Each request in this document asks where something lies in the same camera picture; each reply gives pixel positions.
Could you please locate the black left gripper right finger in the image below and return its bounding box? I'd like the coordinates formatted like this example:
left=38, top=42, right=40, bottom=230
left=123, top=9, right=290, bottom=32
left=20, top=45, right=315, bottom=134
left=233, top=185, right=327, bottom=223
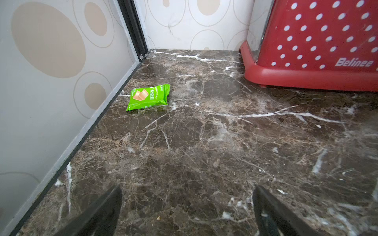
left=253, top=185, right=320, bottom=236

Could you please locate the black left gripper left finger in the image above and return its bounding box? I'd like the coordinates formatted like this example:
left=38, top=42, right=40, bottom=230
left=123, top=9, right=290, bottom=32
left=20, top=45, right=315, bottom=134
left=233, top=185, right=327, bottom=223
left=55, top=186, right=123, bottom=236

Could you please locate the green snack packet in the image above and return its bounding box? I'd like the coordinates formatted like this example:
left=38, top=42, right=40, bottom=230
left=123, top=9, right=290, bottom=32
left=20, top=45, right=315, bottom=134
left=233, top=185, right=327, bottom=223
left=127, top=84, right=171, bottom=111

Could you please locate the red polka dot toaster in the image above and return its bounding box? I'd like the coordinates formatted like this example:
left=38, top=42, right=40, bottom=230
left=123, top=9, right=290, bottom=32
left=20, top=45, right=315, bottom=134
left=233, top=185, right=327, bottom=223
left=240, top=1, right=378, bottom=92

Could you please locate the black vertical frame post left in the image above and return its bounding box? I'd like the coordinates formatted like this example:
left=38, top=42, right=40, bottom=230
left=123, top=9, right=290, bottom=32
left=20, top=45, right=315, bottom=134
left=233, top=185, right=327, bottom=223
left=118, top=0, right=149, bottom=62

